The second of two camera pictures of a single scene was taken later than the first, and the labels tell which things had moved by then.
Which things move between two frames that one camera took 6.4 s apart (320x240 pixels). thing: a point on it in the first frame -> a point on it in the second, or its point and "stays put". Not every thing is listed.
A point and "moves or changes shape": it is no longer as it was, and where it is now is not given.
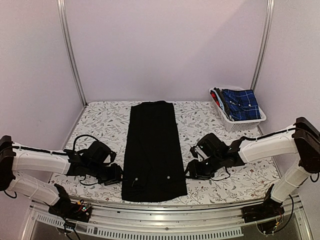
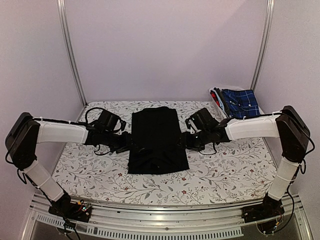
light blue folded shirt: (219, 102) stays put
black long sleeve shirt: (153, 168) moves or changes shape
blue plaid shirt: (241, 104) stays put
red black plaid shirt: (215, 97) stays put
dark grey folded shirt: (220, 95) stays put
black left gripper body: (107, 177) -> (116, 144)
